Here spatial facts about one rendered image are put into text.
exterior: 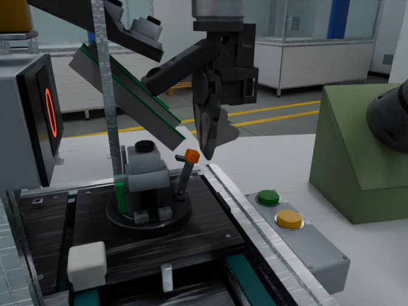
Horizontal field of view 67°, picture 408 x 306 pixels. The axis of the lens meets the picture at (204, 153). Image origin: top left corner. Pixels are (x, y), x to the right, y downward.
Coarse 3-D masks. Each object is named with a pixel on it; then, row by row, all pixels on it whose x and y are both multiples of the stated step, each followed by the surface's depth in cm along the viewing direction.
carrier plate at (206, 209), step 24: (96, 192) 58; (192, 192) 58; (96, 216) 51; (192, 216) 51; (216, 216) 51; (96, 240) 45; (120, 240) 45; (144, 240) 45; (168, 240) 45; (192, 240) 45; (216, 240) 45; (240, 240) 45; (120, 264) 41; (144, 264) 41; (192, 264) 44; (72, 288) 39
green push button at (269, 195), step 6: (258, 192) 58; (264, 192) 58; (270, 192) 58; (276, 192) 58; (258, 198) 57; (264, 198) 56; (270, 198) 56; (276, 198) 56; (264, 204) 56; (270, 204) 55
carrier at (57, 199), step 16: (64, 192) 58; (32, 208) 53; (48, 208) 53; (64, 208) 53; (32, 224) 49; (48, 224) 49; (64, 224) 50; (32, 240) 45; (48, 240) 45; (64, 240) 48; (32, 256) 42; (48, 256) 42; (48, 272) 40; (48, 288) 38
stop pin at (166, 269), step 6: (162, 264) 42; (168, 264) 42; (162, 270) 41; (168, 270) 41; (162, 276) 41; (168, 276) 41; (162, 282) 42; (168, 282) 42; (162, 288) 43; (168, 288) 42
